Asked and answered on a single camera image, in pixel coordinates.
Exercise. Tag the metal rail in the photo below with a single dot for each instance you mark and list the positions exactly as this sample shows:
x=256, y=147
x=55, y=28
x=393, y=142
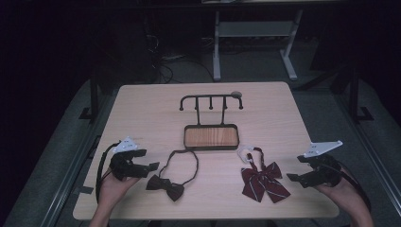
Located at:
x=67, y=183
x=372, y=157

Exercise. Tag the burgundy striped bow tie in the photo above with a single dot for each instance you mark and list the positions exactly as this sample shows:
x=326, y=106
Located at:
x=263, y=183

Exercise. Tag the grey metal stand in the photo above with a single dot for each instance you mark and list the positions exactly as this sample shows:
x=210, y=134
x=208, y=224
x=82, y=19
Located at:
x=255, y=29

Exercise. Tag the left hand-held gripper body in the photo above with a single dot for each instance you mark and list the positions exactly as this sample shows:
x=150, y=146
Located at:
x=123, y=166

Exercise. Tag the black metal stand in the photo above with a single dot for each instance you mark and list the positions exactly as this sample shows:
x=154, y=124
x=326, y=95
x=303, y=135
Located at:
x=355, y=94
x=93, y=94

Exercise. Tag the black bow tie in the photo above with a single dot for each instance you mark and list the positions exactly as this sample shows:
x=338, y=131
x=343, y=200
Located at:
x=167, y=186

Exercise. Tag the person's left hand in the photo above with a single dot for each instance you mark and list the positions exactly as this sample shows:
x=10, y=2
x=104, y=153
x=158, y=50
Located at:
x=113, y=189

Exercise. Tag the grey round disc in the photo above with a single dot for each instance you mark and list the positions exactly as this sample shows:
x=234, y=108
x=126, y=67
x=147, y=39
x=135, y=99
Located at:
x=236, y=94

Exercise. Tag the black hook rack wooden tray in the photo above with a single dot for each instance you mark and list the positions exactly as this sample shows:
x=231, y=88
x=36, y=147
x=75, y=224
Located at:
x=211, y=137

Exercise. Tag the grey tape piece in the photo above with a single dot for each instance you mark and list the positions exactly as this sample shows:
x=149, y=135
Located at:
x=83, y=190

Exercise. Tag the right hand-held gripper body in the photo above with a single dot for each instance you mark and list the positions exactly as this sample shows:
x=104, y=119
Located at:
x=324, y=171

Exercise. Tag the person's right hand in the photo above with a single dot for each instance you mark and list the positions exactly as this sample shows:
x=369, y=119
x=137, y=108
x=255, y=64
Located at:
x=342, y=192

